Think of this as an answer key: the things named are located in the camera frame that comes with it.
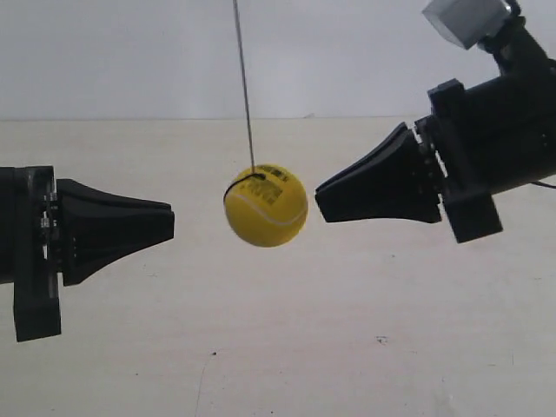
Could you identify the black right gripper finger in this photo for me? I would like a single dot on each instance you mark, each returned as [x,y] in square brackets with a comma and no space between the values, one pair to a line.
[351,199]
[396,166]

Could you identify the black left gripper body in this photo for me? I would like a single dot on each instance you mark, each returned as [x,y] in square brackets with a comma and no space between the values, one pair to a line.
[27,235]

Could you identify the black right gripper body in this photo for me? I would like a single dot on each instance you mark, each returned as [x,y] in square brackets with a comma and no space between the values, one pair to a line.
[493,137]

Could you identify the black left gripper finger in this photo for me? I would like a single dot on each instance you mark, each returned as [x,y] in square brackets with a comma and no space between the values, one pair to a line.
[94,240]
[84,201]

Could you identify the yellow tennis ball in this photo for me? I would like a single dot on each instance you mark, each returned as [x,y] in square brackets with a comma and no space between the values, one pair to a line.
[266,206]

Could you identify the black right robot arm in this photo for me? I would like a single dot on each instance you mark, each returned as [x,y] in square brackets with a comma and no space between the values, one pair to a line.
[518,56]

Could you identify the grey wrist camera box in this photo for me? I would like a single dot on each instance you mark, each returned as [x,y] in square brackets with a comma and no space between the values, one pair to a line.
[466,22]

